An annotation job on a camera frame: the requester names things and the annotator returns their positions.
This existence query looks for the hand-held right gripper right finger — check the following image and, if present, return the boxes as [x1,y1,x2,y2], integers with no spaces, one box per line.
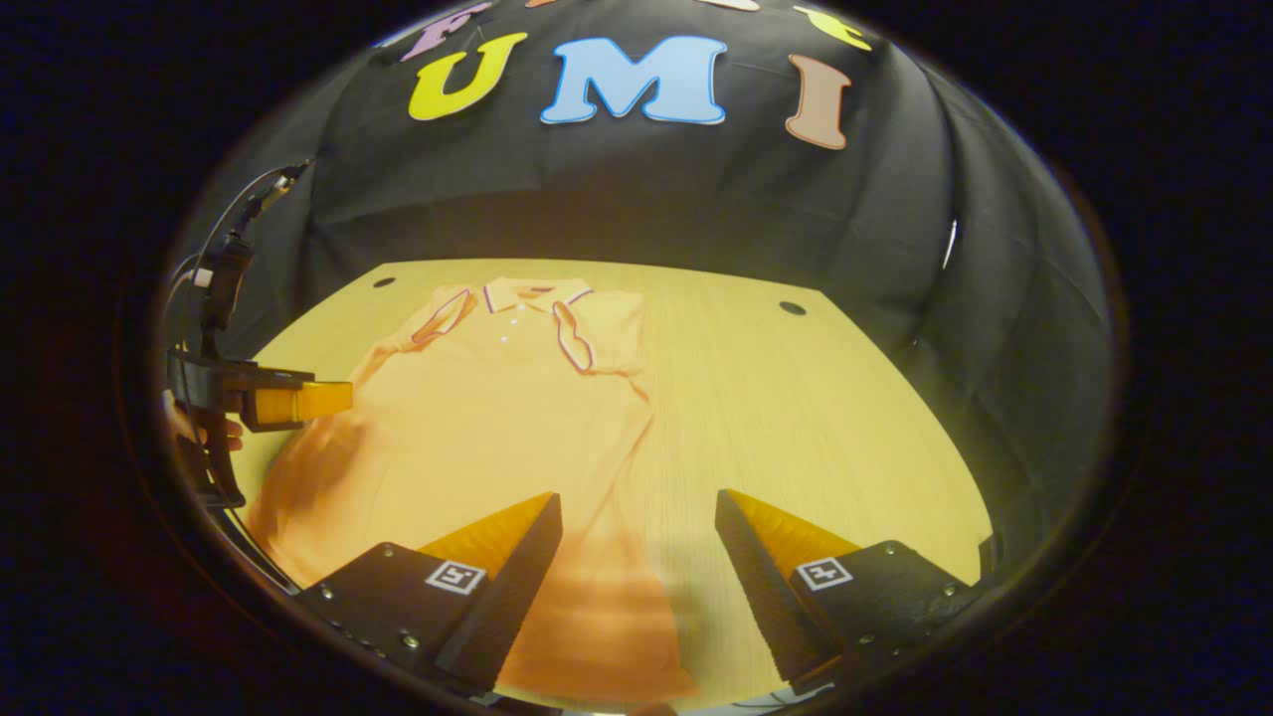
[714,488,984,694]

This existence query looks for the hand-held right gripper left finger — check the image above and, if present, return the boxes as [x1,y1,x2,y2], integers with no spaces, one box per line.
[293,491,565,692]

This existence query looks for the orange T-shirt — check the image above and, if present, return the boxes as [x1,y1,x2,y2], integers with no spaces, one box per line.
[243,275,703,703]

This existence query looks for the black backdrop cloth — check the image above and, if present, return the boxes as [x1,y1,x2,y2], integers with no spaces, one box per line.
[164,0,1117,568]

